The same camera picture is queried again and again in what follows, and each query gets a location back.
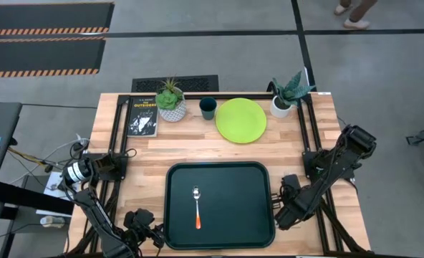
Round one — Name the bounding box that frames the black aluminium table frame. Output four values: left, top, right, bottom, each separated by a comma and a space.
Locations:
63, 91, 374, 257

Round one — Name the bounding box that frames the dark green plastic tray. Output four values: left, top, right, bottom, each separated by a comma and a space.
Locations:
163, 161, 276, 251

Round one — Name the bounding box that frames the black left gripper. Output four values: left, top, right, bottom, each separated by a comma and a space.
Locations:
123, 209, 166, 250

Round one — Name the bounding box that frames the black floor vent grille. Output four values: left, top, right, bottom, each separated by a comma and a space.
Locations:
131, 74, 220, 93

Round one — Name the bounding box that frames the black desk crossbar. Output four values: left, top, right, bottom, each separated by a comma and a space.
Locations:
0, 181, 75, 216

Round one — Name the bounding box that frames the dark green plastic cup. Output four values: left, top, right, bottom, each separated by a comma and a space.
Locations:
198, 96, 218, 121

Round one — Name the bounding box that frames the black hazard-striped floor mat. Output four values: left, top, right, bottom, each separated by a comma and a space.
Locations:
0, 37, 107, 79
0, 1, 115, 37

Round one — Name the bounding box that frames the clear plastic bottle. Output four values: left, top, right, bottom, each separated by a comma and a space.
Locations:
39, 215, 66, 229

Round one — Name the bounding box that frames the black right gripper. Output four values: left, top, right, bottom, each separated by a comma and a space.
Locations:
271, 174, 308, 231

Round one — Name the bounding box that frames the white cable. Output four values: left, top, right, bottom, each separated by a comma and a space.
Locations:
9, 133, 91, 184

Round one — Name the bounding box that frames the lime green round plate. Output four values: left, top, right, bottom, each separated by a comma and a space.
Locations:
215, 97, 268, 145

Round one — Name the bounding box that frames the white paper sheet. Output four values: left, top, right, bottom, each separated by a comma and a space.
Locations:
36, 171, 79, 218

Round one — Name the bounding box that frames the person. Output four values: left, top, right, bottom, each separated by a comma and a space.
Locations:
332, 0, 380, 30

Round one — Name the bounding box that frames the grey side desk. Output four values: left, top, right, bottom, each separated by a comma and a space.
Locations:
0, 102, 23, 205

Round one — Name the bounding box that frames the black paperback book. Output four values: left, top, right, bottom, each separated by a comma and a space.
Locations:
126, 95, 160, 138

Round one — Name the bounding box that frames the succulent in patterned white pot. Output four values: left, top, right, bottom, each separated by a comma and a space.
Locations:
155, 77, 188, 123

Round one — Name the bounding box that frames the spiky plant in white pot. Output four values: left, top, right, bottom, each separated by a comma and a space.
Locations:
269, 70, 317, 119

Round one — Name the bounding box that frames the orange-handled metal spoon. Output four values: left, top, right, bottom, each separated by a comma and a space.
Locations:
192, 186, 203, 230

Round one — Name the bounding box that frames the yellow cable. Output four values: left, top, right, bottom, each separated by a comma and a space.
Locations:
7, 146, 50, 168

